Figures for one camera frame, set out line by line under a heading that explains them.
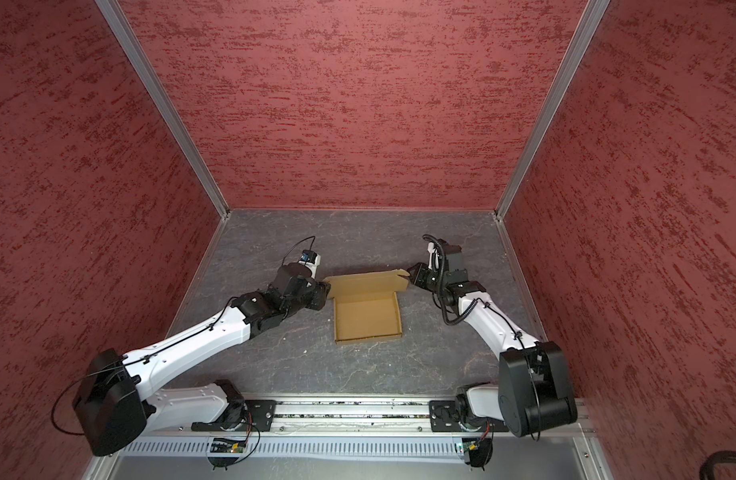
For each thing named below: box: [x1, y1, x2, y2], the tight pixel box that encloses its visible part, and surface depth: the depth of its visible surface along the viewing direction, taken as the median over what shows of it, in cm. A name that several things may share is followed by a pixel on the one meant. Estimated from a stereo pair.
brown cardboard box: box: [323, 269, 410, 345], surface depth 89 cm
